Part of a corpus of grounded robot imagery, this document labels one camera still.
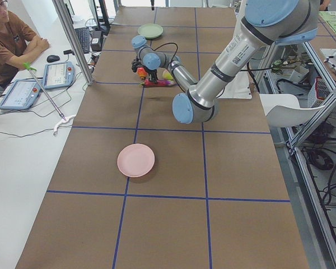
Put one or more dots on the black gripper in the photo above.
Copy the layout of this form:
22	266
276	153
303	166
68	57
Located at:
153	74

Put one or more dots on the person in brown shirt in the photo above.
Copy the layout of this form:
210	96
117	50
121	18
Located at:
19	44

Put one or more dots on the white plastic chair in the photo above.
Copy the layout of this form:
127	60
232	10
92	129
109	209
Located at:
283	110

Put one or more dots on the green plate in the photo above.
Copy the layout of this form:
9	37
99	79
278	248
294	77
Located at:
150	31

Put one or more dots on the near teach pendant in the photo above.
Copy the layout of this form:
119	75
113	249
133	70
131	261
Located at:
21	95

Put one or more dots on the green pink peach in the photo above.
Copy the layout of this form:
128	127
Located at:
166	75

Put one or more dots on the black computer mouse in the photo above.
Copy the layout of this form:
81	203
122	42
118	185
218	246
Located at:
52	58

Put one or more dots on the white mesh basket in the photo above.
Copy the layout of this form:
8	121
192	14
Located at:
320	94

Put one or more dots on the red chili pepper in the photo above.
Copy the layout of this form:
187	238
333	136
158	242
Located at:
151	84

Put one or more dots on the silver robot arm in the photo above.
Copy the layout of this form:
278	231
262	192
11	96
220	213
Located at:
263	23

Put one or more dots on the red pomegranate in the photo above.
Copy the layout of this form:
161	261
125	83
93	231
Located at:
142	73

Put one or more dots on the purple eggplant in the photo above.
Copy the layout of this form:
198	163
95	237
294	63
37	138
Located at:
171	83

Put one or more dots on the pink plate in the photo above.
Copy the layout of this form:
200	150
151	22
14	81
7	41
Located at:
135	160

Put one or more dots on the black keyboard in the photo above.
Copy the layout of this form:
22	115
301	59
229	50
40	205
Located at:
83	35

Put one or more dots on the green handled grabber stick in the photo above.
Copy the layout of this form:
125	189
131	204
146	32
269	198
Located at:
64	119

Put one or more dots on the teach pendant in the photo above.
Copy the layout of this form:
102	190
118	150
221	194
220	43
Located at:
21	95
58	74

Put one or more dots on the aluminium frame column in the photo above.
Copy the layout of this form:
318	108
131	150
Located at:
68	28

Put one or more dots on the far teach pendant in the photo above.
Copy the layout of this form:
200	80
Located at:
58	74

